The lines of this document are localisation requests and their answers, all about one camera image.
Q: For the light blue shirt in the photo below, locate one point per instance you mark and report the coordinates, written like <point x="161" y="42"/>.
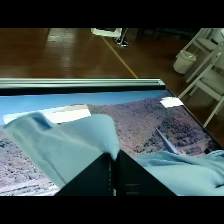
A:
<point x="66" y="146"/>

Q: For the white chair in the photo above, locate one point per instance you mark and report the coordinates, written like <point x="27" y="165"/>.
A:
<point x="208" y="71"/>

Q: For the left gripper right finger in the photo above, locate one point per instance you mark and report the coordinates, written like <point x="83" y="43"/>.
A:
<point x="136" y="180"/>

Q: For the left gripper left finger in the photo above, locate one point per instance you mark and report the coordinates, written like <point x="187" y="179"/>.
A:
<point x="91" y="180"/>

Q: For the silver frame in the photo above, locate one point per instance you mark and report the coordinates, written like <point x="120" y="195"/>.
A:
<point x="80" y="82"/>

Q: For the white bucket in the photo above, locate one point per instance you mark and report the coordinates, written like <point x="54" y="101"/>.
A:
<point x="183" y="62"/>

